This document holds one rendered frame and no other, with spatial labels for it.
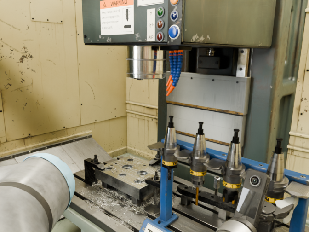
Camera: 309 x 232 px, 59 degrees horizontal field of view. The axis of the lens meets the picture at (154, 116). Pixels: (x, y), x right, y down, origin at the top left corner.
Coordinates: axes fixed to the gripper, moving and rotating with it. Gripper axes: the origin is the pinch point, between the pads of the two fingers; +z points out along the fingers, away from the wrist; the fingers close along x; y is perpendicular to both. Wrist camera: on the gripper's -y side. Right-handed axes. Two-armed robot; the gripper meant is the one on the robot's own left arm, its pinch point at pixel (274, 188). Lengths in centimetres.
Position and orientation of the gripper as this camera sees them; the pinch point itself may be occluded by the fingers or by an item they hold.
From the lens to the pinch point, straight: 78.2
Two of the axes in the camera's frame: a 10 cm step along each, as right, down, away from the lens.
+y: 0.1, 9.7, 2.6
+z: 6.6, -2.0, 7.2
